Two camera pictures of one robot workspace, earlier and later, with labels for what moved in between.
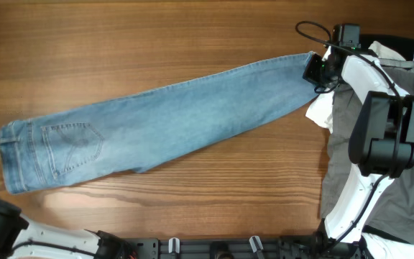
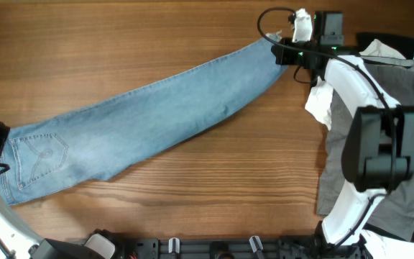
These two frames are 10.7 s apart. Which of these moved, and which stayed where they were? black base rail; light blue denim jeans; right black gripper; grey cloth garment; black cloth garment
Moved: right black gripper; light blue denim jeans
Stayed: black cloth garment; grey cloth garment; black base rail
